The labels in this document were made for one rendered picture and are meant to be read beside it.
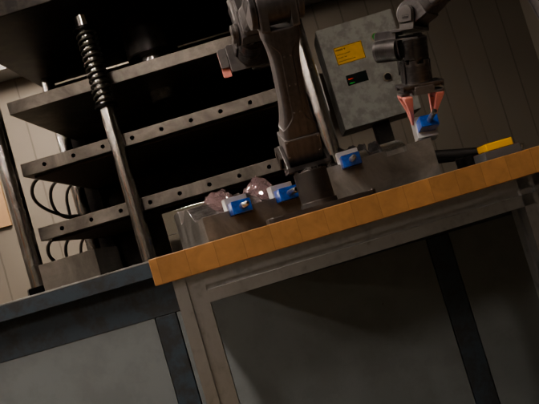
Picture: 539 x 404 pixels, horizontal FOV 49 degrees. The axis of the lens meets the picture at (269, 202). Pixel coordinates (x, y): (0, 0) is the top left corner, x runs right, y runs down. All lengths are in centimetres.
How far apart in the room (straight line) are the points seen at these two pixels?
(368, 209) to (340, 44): 150
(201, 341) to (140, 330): 52
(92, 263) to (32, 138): 294
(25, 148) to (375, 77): 281
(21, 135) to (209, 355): 369
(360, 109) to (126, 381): 135
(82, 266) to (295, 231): 82
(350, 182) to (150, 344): 59
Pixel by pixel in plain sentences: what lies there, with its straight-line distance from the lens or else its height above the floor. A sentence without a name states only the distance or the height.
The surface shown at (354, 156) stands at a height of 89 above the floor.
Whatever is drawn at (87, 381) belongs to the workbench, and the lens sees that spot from 145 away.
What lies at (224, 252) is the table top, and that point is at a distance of 85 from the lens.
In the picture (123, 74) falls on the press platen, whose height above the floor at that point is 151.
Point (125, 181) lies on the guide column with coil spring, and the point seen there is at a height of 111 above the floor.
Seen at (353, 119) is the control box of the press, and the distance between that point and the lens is 226.
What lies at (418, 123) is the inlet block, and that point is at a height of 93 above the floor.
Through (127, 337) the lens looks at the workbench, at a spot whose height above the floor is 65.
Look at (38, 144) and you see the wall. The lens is 442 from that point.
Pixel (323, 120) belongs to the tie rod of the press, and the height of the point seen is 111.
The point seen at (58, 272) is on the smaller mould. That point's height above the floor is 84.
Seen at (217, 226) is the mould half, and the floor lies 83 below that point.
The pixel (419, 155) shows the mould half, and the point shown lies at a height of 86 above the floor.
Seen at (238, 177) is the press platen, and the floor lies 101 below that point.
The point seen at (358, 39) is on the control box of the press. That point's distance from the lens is 234.
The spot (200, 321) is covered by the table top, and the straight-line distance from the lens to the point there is 89.
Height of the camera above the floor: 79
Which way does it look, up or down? 3 degrees up
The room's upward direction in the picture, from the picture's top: 16 degrees counter-clockwise
